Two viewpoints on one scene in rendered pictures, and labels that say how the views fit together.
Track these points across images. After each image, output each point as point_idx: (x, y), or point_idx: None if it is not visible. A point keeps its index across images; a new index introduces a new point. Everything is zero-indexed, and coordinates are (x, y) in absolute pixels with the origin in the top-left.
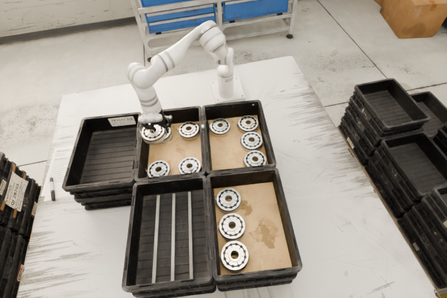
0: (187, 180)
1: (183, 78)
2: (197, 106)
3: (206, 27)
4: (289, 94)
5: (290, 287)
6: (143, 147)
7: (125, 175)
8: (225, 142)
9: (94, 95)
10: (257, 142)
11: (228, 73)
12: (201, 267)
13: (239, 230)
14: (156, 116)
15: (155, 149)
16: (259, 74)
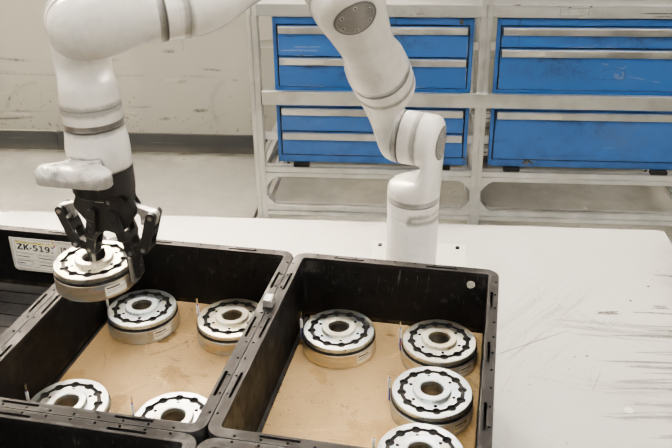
0: (129, 442)
1: (302, 228)
2: (282, 252)
3: None
4: (629, 324)
5: None
6: (57, 325)
7: None
8: (337, 386)
9: (41, 223)
10: (451, 403)
11: (418, 193)
12: None
13: None
14: (92, 170)
15: (101, 357)
16: (538, 258)
